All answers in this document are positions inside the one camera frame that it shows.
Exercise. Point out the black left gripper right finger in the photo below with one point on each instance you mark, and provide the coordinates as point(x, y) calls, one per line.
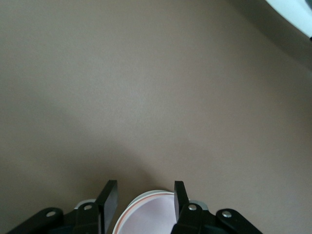
point(185, 214)

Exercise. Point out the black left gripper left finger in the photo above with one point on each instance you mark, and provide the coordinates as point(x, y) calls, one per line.
point(109, 202)

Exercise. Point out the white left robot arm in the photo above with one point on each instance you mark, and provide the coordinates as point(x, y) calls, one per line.
point(297, 12)

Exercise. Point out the white bowl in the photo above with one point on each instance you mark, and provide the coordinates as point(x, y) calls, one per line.
point(131, 204)

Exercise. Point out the brown table cover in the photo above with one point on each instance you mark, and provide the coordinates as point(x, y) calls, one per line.
point(146, 97)

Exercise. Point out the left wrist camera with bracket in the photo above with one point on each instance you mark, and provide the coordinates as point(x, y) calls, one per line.
point(48, 220)

